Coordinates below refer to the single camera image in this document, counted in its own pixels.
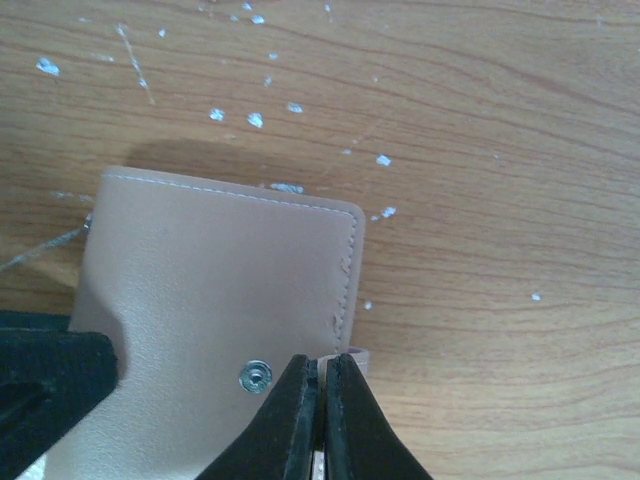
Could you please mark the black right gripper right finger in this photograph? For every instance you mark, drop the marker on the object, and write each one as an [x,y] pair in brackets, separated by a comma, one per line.
[359,442]

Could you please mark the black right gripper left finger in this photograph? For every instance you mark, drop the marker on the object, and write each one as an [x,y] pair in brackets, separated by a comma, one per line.
[279,441]

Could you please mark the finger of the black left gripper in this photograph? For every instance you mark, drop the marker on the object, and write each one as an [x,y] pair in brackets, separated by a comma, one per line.
[51,378]

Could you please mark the pink card holder wallet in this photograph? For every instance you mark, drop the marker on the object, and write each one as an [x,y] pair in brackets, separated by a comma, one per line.
[206,290]

